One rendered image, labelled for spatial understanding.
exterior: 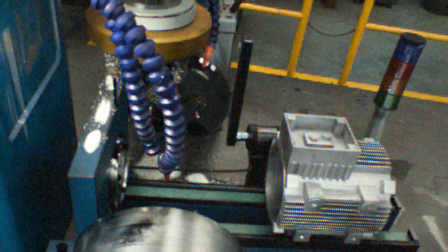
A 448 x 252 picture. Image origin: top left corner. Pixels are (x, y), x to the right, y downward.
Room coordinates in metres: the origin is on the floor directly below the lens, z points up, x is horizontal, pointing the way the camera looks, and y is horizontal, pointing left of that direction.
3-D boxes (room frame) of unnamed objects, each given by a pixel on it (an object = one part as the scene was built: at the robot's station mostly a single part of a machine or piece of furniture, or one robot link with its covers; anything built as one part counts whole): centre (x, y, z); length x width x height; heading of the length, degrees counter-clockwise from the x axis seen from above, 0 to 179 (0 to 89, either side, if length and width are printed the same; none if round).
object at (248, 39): (0.72, -0.03, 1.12); 0.04 x 0.03 x 0.26; 97
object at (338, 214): (0.60, -0.22, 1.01); 0.20 x 0.19 x 0.19; 97
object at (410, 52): (0.93, -0.42, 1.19); 0.06 x 0.06 x 0.04
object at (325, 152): (0.60, -0.18, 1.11); 0.12 x 0.11 x 0.07; 97
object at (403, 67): (0.93, -0.42, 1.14); 0.06 x 0.06 x 0.04
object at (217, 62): (0.90, 0.12, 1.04); 0.41 x 0.25 x 0.25; 7
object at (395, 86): (0.93, -0.42, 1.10); 0.06 x 0.06 x 0.04
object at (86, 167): (0.55, 0.24, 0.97); 0.30 x 0.11 x 0.34; 7
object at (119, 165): (0.56, 0.18, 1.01); 0.15 x 0.02 x 0.15; 7
